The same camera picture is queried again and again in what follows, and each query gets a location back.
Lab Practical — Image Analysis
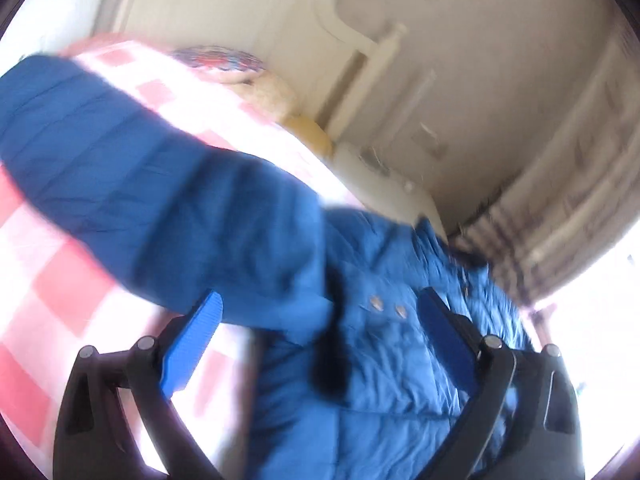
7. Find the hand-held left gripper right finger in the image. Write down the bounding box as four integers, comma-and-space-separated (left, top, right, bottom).
417, 287, 586, 480

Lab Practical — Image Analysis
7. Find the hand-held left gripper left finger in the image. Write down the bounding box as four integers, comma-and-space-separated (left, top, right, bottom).
52, 290, 228, 480

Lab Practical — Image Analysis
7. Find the blue puffer jacket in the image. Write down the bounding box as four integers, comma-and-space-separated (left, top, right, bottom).
0, 55, 543, 480

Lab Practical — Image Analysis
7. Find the window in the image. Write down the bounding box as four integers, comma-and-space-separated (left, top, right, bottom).
525, 240, 640, 411

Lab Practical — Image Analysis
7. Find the pink checked bed sheet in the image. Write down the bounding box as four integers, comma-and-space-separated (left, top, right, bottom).
0, 32, 436, 480

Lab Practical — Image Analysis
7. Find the white bedside table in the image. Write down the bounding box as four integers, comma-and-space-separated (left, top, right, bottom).
332, 142, 448, 241

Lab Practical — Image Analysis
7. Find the beige patterned curtain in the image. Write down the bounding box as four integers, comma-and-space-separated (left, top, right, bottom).
450, 25, 640, 311

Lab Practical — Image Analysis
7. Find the yellow pillow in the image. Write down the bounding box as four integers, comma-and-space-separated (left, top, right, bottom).
282, 115, 333, 156

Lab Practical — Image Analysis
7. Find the beige pillow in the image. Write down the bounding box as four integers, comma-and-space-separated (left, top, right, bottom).
225, 72, 301, 123

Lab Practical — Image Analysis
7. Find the patterned pillow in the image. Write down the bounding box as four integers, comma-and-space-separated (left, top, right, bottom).
170, 46, 271, 83

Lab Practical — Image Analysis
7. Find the white wooden headboard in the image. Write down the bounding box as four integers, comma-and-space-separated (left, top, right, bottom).
107, 0, 406, 136

